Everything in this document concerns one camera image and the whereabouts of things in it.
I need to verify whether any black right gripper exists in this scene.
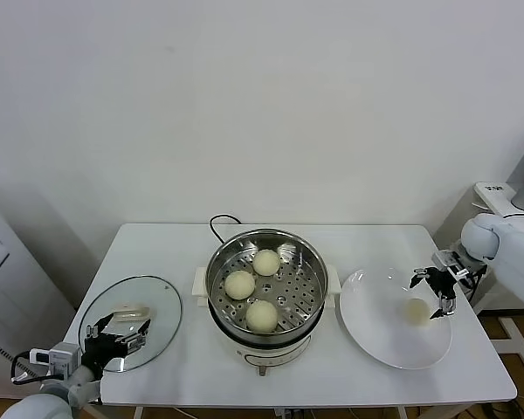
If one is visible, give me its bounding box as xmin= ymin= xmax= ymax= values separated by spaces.
xmin=408 ymin=268 xmax=459 ymax=321

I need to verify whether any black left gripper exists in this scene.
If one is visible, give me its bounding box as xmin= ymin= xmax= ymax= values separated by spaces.
xmin=82 ymin=313 xmax=151 ymax=374

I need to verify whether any white steamed baozi bun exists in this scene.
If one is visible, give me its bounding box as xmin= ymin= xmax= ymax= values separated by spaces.
xmin=252 ymin=249 xmax=281 ymax=277
xmin=402 ymin=298 xmax=432 ymax=327
xmin=245 ymin=299 xmax=279 ymax=335
xmin=224 ymin=270 xmax=257 ymax=301

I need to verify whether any glass lid with cream handle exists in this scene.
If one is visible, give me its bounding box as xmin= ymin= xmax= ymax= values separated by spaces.
xmin=77 ymin=274 xmax=183 ymax=373

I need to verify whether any stainless steel steamer basket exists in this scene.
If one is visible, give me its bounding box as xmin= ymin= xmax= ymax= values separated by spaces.
xmin=205 ymin=228 xmax=330 ymax=344

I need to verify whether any white round plate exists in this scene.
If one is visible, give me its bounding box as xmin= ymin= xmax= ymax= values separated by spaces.
xmin=339 ymin=265 xmax=454 ymax=371

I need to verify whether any white side desk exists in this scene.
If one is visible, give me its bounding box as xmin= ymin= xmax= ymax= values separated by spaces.
xmin=471 ymin=181 xmax=524 ymax=381

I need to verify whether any white cabinet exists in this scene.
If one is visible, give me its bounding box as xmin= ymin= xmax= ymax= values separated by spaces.
xmin=0 ymin=191 xmax=78 ymax=401

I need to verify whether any white electric cooker base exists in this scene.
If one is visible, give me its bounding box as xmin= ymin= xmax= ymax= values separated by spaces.
xmin=192 ymin=264 xmax=340 ymax=377

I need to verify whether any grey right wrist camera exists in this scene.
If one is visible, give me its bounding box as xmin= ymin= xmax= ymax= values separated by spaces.
xmin=431 ymin=248 xmax=471 ymax=280

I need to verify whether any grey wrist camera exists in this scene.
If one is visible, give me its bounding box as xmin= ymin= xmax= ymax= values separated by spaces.
xmin=29 ymin=343 xmax=82 ymax=379
xmin=431 ymin=248 xmax=471 ymax=280

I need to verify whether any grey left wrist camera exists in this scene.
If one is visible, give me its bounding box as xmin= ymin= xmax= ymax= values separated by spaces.
xmin=29 ymin=343 xmax=82 ymax=379

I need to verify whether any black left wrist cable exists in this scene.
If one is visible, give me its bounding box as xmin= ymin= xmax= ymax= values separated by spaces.
xmin=10 ymin=354 xmax=36 ymax=385

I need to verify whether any black cooker power cord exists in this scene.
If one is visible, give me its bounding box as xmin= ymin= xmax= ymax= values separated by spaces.
xmin=208 ymin=213 xmax=242 ymax=246

